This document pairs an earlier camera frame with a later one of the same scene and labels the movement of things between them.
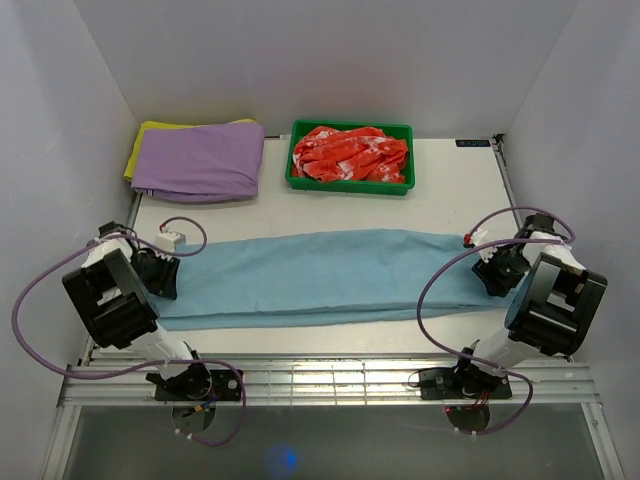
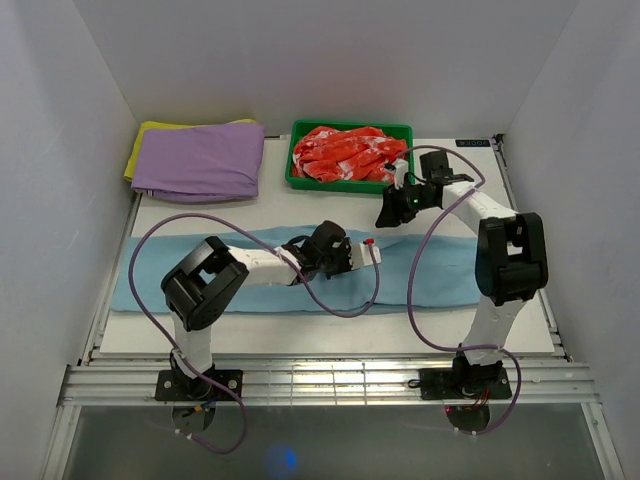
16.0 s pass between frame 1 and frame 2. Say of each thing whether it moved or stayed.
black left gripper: moved
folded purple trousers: stayed
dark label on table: stayed
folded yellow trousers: stayed
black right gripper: moved
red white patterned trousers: stayed
